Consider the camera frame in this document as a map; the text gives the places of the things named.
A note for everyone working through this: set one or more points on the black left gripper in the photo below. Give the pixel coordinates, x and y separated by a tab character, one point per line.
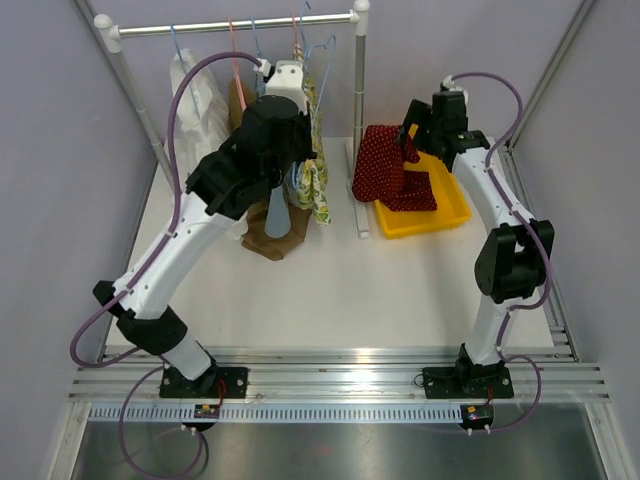
303	122

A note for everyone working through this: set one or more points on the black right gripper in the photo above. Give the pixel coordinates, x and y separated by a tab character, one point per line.
419	115

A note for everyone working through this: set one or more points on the lemon print skirt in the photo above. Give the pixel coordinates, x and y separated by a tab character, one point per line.
312	176

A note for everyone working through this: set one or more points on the red polka dot skirt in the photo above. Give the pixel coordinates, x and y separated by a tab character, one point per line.
379	172

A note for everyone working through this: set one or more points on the pink hanger of brown skirt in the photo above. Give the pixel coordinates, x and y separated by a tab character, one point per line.
236	76

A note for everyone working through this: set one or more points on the white dress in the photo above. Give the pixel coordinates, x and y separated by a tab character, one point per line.
202	121

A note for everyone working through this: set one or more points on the brown skirt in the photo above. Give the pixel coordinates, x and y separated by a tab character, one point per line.
256	239

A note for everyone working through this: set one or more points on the blue hanger of denim garment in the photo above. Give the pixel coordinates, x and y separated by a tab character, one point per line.
259	50

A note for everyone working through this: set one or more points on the blue hanger of red skirt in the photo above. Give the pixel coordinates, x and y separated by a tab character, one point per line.
325	50

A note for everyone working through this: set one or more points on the light blue denim garment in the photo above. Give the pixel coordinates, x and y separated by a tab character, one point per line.
277	223

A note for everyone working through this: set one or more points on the pink hanger of lemon skirt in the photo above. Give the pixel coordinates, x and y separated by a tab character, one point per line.
297	35

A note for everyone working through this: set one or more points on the blue hanger of white dress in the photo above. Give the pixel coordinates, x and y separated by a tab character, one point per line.
184	68

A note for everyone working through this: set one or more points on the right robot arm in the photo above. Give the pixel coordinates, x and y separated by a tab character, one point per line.
513	261

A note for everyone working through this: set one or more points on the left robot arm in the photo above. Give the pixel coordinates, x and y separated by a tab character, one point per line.
275	133

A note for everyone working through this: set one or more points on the yellow plastic bin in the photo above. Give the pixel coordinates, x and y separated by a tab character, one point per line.
432	201

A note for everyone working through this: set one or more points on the metal clothes rack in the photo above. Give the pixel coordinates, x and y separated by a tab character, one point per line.
113	35

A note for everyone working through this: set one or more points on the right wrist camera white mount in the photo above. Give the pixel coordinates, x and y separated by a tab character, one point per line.
449	85

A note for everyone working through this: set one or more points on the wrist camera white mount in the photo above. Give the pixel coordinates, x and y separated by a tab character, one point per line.
449	85
285	78

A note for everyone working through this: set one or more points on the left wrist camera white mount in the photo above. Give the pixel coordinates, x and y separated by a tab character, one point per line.
285	78

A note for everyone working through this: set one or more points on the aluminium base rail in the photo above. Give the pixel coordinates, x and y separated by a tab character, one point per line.
349	386

